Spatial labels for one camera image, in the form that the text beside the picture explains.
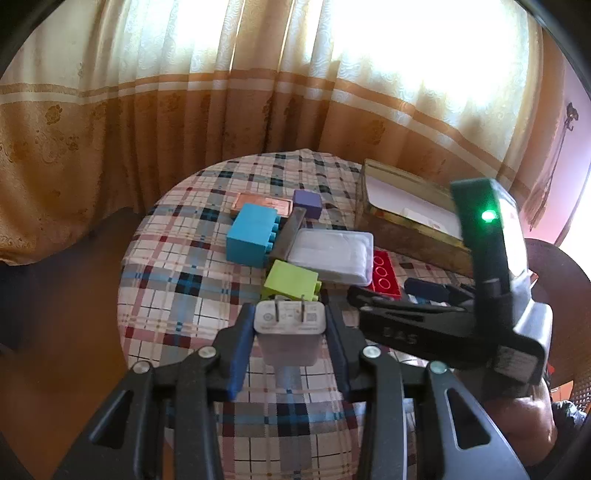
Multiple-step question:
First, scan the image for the checked tablecloth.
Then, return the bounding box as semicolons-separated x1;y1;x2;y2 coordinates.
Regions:
115;150;485;480

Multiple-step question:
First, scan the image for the dark grey whetstone bar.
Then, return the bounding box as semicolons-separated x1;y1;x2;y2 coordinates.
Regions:
270;208;308;262

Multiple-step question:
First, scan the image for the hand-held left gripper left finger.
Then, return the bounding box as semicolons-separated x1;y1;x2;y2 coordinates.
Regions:
53;302;257;480

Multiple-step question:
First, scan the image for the red toy brick plate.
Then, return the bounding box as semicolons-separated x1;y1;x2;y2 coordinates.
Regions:
365;249;403;296

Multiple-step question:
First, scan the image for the green toy brick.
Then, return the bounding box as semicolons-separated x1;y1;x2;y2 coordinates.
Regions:
262;259;324;304

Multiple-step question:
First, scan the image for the white plug charger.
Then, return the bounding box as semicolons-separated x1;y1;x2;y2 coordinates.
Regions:
254;298;328;368

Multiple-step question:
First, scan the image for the blue toy brick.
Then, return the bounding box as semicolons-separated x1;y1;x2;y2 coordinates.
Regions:
226;203;279;268

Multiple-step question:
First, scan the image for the cream and orange curtain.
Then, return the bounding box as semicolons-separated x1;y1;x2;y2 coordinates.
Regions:
0;0;573;267

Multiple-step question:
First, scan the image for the clear plastic container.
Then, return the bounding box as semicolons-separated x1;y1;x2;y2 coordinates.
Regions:
288;229;375;288

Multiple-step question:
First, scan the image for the white paper lining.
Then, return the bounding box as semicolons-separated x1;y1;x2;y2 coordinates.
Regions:
368;176;462;232

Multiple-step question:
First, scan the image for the purple block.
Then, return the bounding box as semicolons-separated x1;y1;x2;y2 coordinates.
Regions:
293;188;323;220

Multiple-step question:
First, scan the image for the person's right forearm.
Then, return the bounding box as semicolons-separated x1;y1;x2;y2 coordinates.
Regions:
480;381;560;472

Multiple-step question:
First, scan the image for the curtain tieback tassel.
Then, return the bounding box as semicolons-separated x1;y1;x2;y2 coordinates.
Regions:
530;104;581;232

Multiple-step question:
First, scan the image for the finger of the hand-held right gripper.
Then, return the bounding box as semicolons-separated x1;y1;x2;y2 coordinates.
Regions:
347;285;472;320
405;278;477;309

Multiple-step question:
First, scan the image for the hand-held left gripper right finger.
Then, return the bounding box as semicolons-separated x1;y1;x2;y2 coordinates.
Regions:
323;302;532;480

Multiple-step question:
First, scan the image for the copper flat tin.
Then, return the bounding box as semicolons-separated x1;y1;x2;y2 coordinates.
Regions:
231;193;296;219

